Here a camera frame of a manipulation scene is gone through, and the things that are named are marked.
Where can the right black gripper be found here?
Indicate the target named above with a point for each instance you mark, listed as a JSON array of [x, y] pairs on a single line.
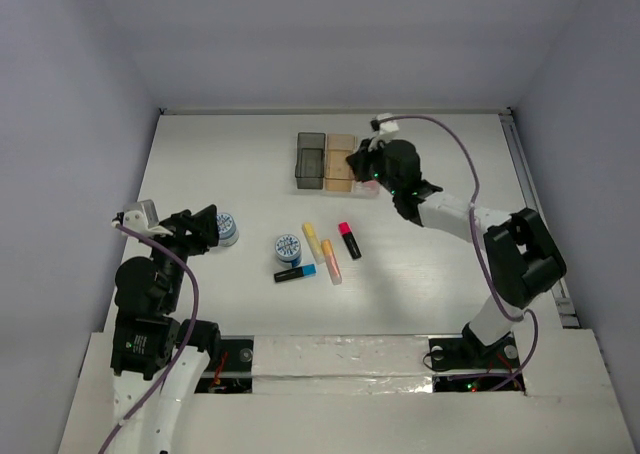
[[366, 150]]

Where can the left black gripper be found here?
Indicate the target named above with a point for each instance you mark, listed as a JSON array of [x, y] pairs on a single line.
[[189, 227]]

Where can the pink capped black highlighter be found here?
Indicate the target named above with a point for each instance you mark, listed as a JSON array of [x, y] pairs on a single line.
[[349, 240]]

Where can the blue white round jar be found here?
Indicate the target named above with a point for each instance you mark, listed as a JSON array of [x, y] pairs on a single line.
[[288, 250]]

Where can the yellow highlighter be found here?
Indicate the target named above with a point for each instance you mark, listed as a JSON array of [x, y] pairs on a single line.
[[313, 242]]

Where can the blue capped black highlighter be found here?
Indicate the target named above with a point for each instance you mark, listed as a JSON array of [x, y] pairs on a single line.
[[299, 272]]

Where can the pink capped glue bottle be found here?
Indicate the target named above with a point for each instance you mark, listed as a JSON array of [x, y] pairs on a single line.
[[370, 188]]

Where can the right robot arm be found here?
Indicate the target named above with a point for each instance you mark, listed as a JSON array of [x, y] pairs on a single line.
[[521, 259]]

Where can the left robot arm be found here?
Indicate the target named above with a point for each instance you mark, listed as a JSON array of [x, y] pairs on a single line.
[[160, 348]]

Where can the clear plastic container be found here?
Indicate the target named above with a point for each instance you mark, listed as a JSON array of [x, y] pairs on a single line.
[[361, 165]]

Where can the orange translucent container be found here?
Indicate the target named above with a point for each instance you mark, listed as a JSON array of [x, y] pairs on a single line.
[[338, 175]]

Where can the grey translucent container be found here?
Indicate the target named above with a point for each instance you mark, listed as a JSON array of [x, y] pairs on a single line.
[[310, 157]]

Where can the orange highlighter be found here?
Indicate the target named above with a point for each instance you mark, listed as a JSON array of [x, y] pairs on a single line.
[[331, 262]]

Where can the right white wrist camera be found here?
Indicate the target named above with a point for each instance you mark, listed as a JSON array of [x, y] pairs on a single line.
[[384, 126]]

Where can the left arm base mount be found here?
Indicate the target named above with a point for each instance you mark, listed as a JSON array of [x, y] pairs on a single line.
[[231, 371]]

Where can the aluminium rail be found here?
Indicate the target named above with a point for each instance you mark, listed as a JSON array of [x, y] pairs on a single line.
[[564, 304]]

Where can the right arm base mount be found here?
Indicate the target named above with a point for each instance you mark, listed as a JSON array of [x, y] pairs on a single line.
[[457, 367]]

